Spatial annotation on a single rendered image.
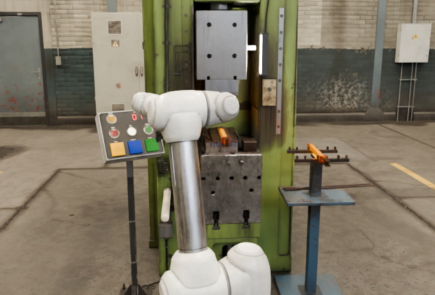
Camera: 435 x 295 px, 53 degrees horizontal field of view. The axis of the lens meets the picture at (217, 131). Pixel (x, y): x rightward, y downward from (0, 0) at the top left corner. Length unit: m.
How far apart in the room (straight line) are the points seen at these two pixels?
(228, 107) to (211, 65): 1.14
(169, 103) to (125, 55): 6.49
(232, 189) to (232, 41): 0.90
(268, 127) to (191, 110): 1.42
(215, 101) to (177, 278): 0.60
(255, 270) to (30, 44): 7.86
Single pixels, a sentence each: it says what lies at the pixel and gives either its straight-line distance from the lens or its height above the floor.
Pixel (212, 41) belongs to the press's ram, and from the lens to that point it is 2.60.
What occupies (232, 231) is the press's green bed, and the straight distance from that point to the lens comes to 2.81.
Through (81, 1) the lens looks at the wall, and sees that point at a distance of 8.74.
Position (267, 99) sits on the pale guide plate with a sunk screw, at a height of 1.23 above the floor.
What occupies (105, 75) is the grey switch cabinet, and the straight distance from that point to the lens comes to 8.01.
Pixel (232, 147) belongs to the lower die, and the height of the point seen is 0.94.
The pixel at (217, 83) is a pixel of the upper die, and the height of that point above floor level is 1.34.
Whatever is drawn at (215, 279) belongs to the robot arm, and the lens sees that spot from 1.51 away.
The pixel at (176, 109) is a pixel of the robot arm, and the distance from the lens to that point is 1.45.
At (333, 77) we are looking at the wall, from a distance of 9.03.
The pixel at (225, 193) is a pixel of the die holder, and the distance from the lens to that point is 2.70.
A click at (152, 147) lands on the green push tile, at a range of 2.50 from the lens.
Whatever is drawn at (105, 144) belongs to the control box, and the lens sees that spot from 2.44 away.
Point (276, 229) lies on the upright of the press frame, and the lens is 3.07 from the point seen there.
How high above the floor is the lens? 1.58
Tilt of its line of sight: 12 degrees down
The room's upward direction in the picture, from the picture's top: straight up
